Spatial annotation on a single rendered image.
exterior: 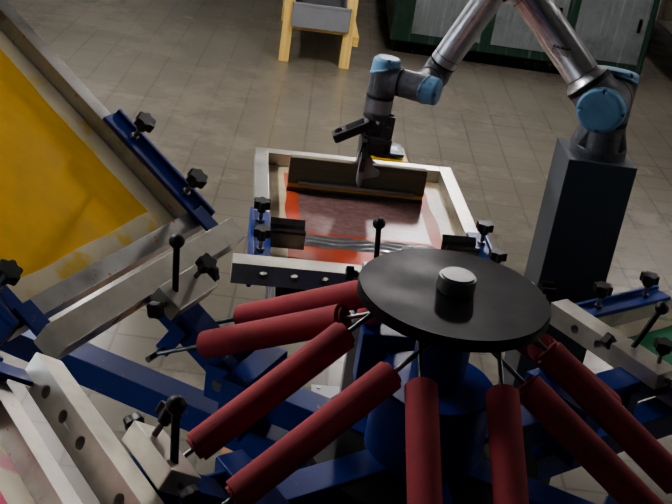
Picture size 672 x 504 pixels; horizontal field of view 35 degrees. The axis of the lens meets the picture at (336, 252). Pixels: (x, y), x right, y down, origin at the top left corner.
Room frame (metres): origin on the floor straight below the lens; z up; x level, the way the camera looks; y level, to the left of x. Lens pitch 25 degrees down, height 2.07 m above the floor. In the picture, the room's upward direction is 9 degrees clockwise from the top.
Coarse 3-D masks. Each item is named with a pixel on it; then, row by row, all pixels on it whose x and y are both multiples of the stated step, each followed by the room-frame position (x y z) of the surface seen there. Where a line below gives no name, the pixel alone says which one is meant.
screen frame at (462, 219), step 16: (256, 160) 2.79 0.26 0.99; (272, 160) 2.87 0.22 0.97; (288, 160) 2.87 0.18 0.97; (352, 160) 2.90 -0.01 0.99; (256, 176) 2.67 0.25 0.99; (432, 176) 2.93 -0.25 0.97; (448, 176) 2.89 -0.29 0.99; (256, 192) 2.56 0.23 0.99; (448, 192) 2.77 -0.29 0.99; (448, 208) 2.73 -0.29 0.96; (464, 208) 2.67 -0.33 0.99; (464, 224) 2.56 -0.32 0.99
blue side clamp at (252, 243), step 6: (252, 210) 2.39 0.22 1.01; (252, 216) 2.36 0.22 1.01; (258, 216) 2.38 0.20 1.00; (264, 216) 2.39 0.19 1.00; (252, 222) 2.32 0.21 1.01; (264, 222) 2.35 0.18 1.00; (252, 228) 2.29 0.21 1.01; (252, 234) 2.25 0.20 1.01; (252, 240) 2.22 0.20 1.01; (252, 246) 2.19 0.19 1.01; (264, 246) 2.22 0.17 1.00; (270, 246) 2.23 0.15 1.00; (252, 252) 2.16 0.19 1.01; (258, 252) 2.18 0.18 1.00; (264, 252) 2.19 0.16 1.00; (270, 252) 2.19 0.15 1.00
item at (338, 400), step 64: (256, 320) 1.57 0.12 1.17; (320, 320) 1.49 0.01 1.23; (256, 384) 1.36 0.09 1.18; (384, 384) 1.32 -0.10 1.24; (576, 384) 1.45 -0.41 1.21; (192, 448) 1.29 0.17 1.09; (320, 448) 1.26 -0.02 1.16; (512, 448) 1.25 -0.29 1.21; (576, 448) 1.32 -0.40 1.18; (640, 448) 1.40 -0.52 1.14
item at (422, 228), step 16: (368, 208) 2.65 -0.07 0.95; (384, 208) 2.67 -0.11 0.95; (400, 208) 2.69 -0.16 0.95; (416, 208) 2.71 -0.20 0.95; (368, 224) 2.55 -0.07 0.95; (400, 224) 2.58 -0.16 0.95; (416, 224) 2.59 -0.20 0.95; (432, 224) 2.61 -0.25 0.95; (384, 240) 2.46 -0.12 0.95; (400, 240) 2.48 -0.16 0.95; (416, 240) 2.49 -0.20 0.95; (432, 240) 2.51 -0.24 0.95
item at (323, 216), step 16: (288, 192) 2.68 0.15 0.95; (304, 192) 2.70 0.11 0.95; (288, 208) 2.57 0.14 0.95; (304, 208) 2.59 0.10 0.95; (320, 208) 2.60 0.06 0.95; (336, 208) 2.62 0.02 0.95; (352, 208) 2.64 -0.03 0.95; (320, 224) 2.50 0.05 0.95; (336, 224) 2.51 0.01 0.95; (352, 224) 2.53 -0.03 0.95; (288, 256) 2.28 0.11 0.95; (304, 256) 2.30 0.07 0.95; (320, 256) 2.31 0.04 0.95; (336, 256) 2.32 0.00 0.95; (352, 256) 2.34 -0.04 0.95; (368, 256) 2.35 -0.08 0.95
